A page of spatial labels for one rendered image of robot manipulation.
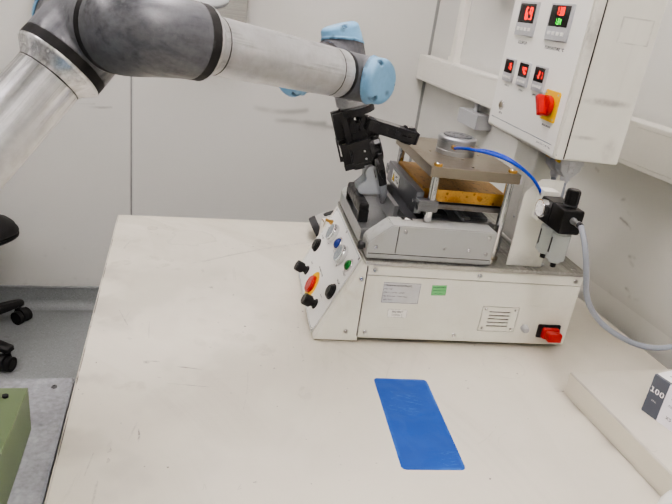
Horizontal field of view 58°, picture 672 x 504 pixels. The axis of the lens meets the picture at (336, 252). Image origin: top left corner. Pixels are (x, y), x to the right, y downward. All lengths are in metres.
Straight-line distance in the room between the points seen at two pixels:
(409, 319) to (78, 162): 1.75
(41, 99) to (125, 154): 1.77
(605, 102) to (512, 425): 0.59
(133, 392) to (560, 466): 0.68
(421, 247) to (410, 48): 1.63
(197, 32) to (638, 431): 0.89
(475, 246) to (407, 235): 0.14
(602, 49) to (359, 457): 0.80
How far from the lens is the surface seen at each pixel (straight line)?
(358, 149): 1.20
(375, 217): 1.25
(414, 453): 0.98
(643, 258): 1.54
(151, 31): 0.77
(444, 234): 1.16
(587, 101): 1.20
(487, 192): 1.24
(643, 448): 1.10
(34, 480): 0.92
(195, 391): 1.05
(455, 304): 1.23
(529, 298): 1.29
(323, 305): 1.22
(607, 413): 1.15
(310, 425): 0.99
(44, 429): 1.00
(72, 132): 2.61
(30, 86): 0.85
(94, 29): 0.80
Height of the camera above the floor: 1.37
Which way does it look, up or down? 22 degrees down
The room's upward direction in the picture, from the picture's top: 8 degrees clockwise
